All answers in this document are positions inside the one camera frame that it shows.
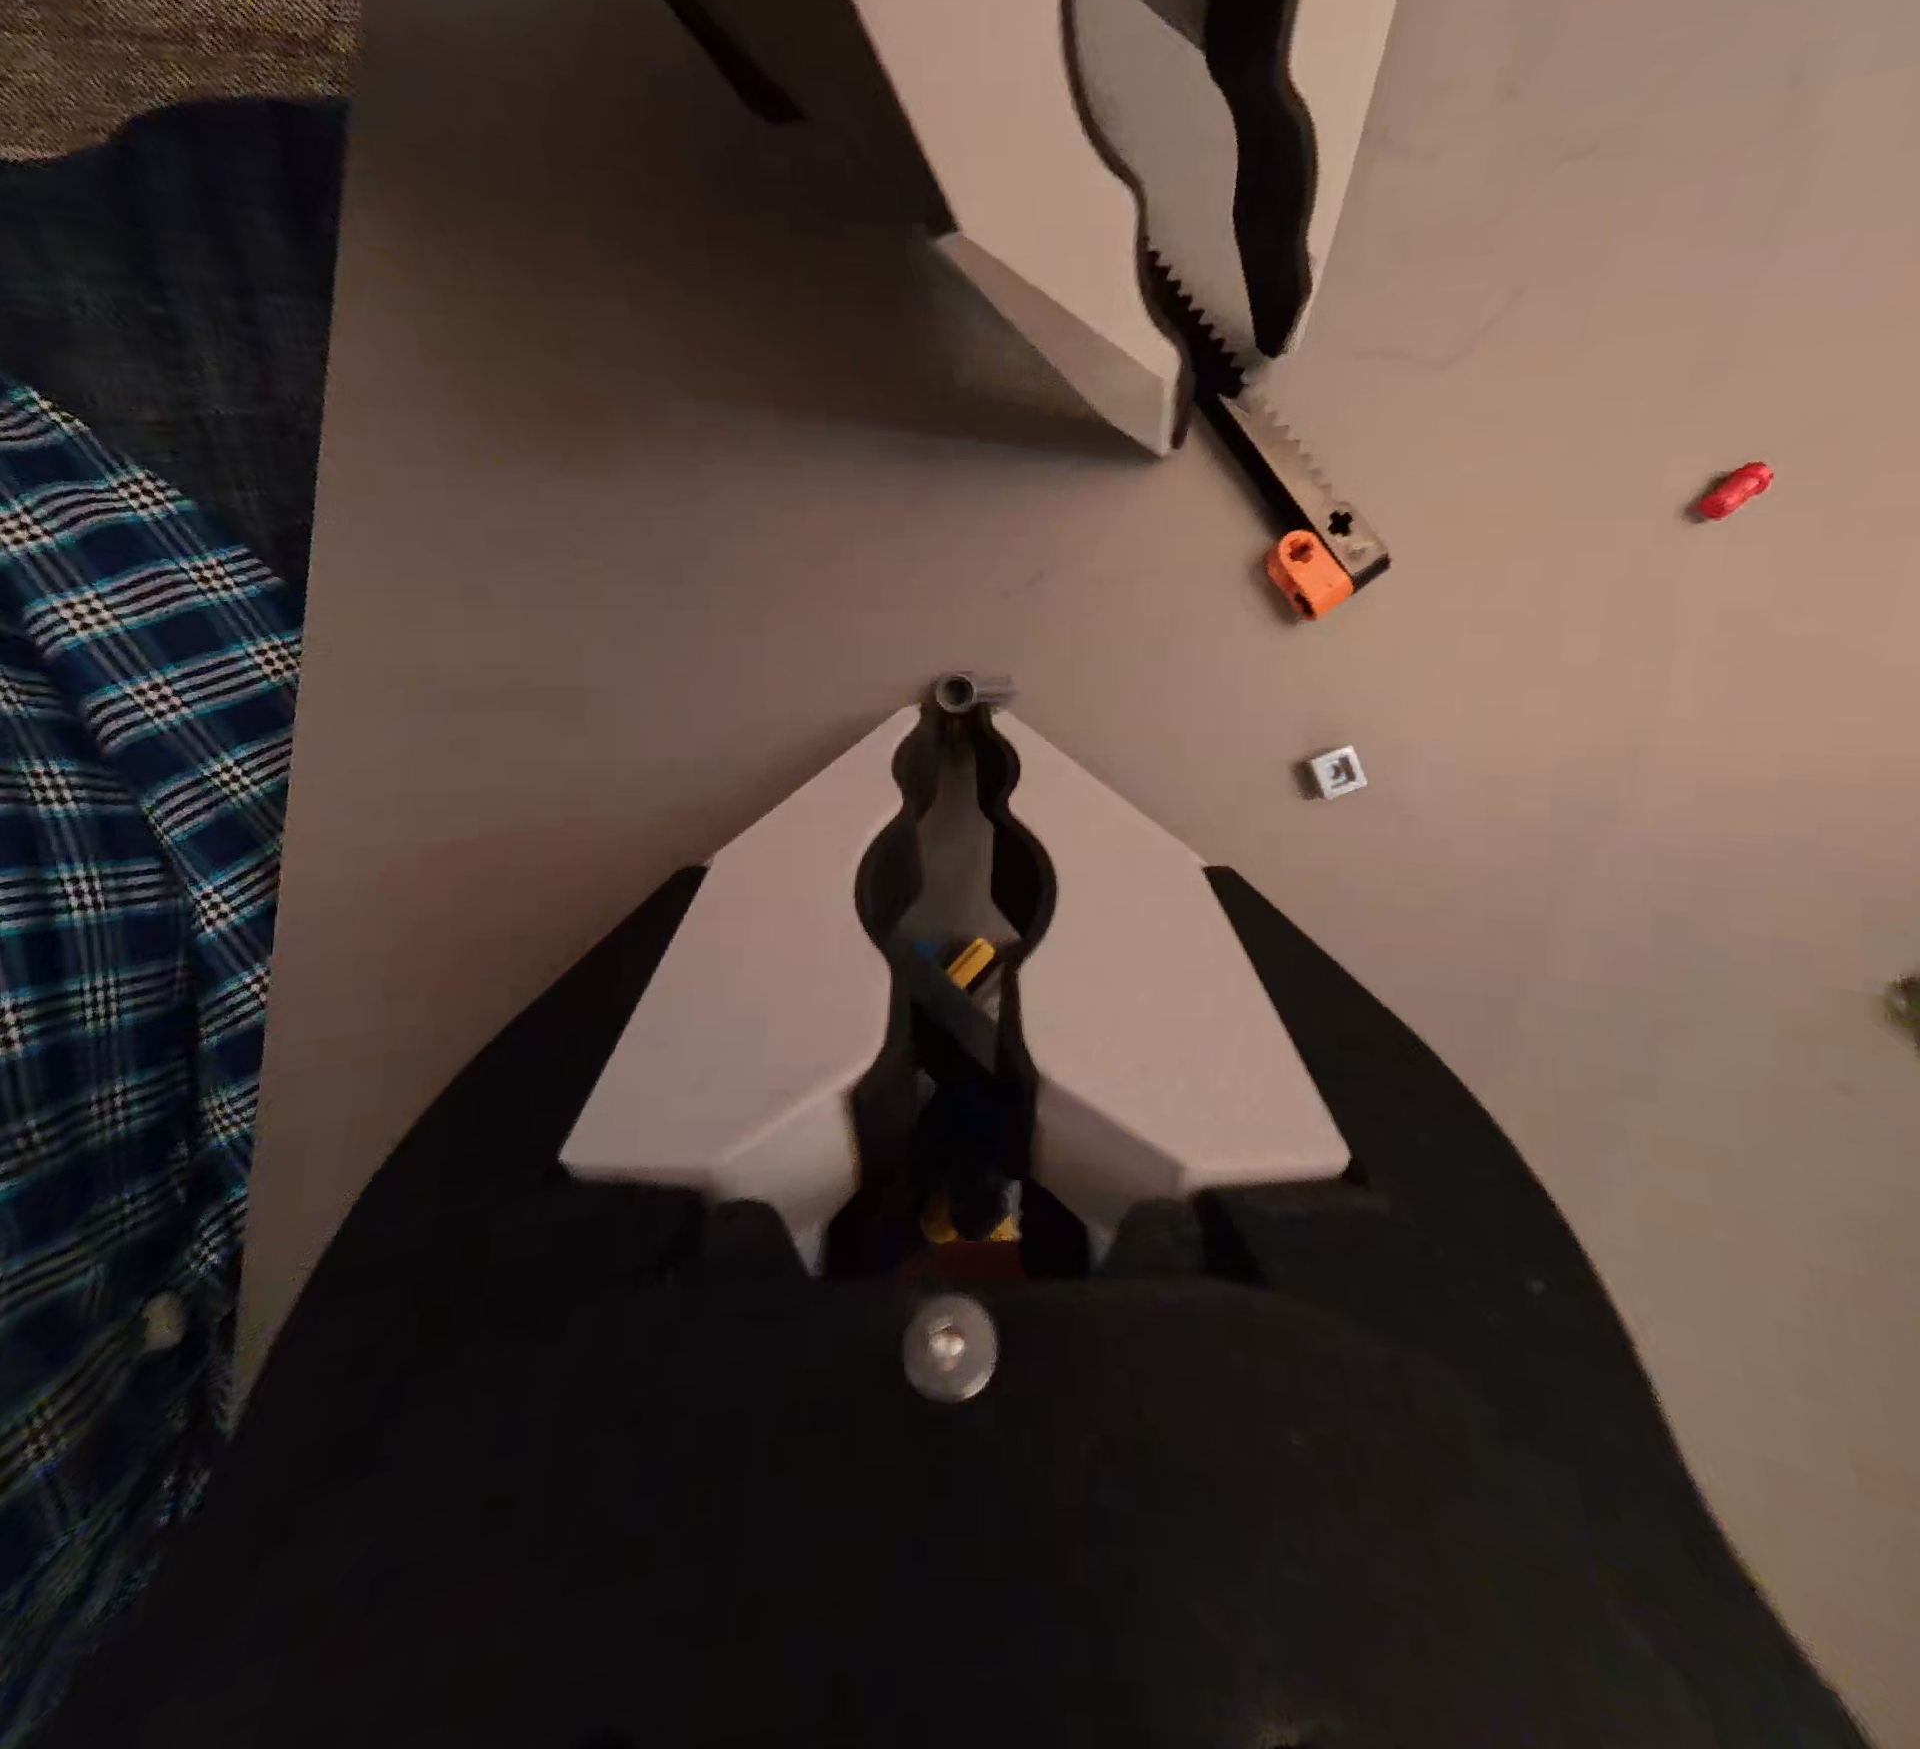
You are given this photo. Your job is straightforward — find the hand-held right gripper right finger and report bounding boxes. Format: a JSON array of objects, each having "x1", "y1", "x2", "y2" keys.
[{"x1": 979, "y1": 707, "x2": 1355, "y2": 1274}]

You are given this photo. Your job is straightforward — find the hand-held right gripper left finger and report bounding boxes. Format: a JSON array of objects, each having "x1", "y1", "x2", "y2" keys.
[{"x1": 554, "y1": 703, "x2": 942, "y2": 1277}]

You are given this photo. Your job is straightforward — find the black lego rack orange connector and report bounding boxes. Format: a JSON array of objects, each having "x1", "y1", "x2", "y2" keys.
[{"x1": 1140, "y1": 237, "x2": 1396, "y2": 623}]

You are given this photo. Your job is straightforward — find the person's dark trousers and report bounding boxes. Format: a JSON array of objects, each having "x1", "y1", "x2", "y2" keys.
[{"x1": 0, "y1": 96, "x2": 350, "y2": 589}]

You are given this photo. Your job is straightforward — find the person's blue plaid shirt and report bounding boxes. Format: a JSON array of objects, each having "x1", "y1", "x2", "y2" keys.
[{"x1": 0, "y1": 376, "x2": 305, "y2": 1743}]

